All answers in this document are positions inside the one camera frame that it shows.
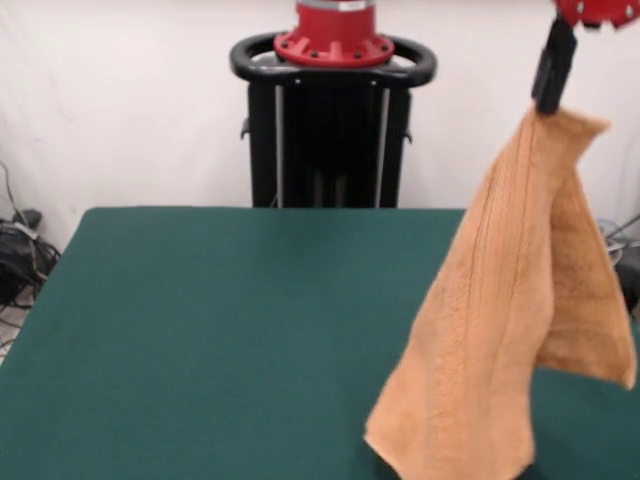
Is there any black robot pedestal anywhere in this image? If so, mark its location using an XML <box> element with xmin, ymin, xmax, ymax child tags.
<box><xmin>229</xmin><ymin>32</ymin><xmax>440</xmax><ymax>209</ymax></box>

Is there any dark green table cloth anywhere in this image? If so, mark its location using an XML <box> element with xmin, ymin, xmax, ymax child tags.
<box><xmin>0</xmin><ymin>206</ymin><xmax>640</xmax><ymax>480</ymax></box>

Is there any orange terry towel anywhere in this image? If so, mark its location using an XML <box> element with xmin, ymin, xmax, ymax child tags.
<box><xmin>363</xmin><ymin>106</ymin><xmax>639</xmax><ymax>480</ymax></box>

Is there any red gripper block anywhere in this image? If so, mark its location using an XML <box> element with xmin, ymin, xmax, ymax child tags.
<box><xmin>530</xmin><ymin>0</ymin><xmax>640</xmax><ymax>116</ymax></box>

